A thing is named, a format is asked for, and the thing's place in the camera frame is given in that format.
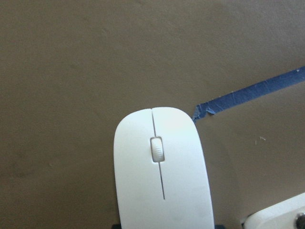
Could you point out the white computer mouse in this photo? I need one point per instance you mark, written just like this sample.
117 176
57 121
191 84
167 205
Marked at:
160 173

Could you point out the long blue tape strip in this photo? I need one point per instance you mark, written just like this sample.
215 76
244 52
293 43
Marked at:
249 93

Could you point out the white mounting base plate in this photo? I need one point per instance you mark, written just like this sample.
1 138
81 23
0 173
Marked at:
288 214

